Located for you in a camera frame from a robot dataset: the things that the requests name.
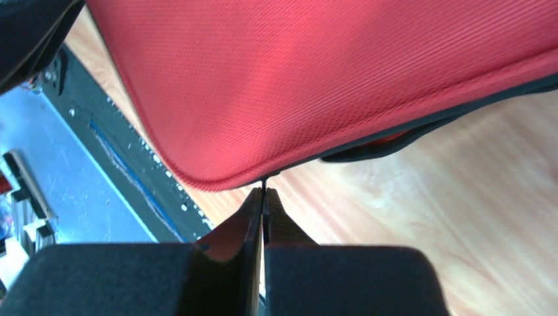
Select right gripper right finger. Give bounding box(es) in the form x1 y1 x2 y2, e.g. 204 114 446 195
263 189 449 315

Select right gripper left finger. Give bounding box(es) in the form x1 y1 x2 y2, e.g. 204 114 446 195
1 188 263 315

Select black cloth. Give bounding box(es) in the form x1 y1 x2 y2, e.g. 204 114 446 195
1 0 85 93

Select red black medicine case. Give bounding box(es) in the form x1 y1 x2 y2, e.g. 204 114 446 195
88 1 557 191

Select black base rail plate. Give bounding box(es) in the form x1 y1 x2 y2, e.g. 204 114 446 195
45 46 214 242

